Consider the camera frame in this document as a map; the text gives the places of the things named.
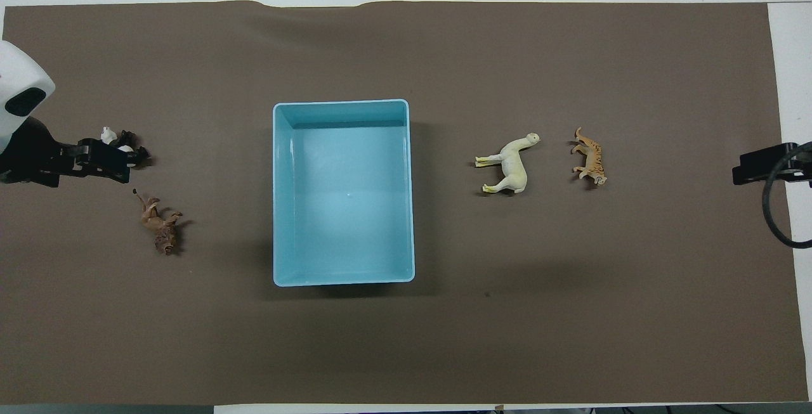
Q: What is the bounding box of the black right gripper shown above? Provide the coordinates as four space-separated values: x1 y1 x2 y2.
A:
732 141 812 186

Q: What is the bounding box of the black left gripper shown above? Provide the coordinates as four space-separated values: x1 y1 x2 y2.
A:
0 116 133 187

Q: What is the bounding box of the brown table mat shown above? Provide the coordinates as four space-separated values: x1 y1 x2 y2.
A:
0 0 809 406

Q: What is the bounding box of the cream llama toy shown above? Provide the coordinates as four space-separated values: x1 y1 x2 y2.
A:
475 133 542 195

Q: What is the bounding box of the black and white cow toy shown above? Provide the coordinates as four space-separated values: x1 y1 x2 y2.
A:
101 126 152 169

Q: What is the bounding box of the brown lion toy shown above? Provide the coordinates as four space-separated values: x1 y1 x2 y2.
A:
132 188 184 256

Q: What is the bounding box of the light blue storage box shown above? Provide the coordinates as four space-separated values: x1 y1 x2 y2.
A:
272 99 416 288

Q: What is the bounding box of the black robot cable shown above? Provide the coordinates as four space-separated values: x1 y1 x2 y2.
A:
762 141 812 250

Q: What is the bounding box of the orange striped tiger toy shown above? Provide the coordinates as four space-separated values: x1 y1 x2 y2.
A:
569 127 608 187

